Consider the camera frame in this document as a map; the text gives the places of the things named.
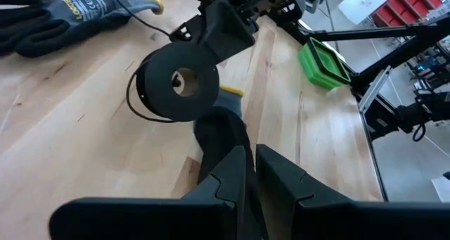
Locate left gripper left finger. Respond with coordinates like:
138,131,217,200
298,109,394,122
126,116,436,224
49,145,247,240

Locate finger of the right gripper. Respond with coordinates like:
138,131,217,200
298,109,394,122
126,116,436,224
168,0,256,63

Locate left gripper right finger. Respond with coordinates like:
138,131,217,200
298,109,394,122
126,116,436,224
255,144,450,240

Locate black cord spool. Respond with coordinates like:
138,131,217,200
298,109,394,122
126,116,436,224
135,42,221,123

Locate thin dark cord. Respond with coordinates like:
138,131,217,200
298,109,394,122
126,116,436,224
101,0,179,124

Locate green square container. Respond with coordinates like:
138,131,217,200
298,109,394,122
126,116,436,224
297,37,352,91

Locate white table top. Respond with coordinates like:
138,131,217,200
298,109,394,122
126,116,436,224
337,0,405,25

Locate black jointed machine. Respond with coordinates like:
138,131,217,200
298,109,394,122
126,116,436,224
361,90,450,143

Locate red storage bins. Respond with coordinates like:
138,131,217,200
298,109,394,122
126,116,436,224
371,0,444,27

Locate silver aluminium bracket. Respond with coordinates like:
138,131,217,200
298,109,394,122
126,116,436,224
357,65,394,115

